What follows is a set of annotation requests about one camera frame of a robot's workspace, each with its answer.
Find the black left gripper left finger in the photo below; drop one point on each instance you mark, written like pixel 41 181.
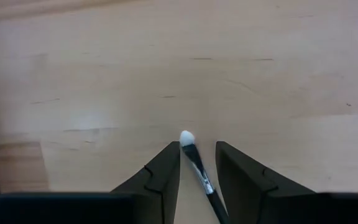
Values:
pixel 154 186

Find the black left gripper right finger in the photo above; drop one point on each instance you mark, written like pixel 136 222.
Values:
pixel 259 193

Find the thin white-tipped paintbrush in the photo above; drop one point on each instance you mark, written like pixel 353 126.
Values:
pixel 197 161

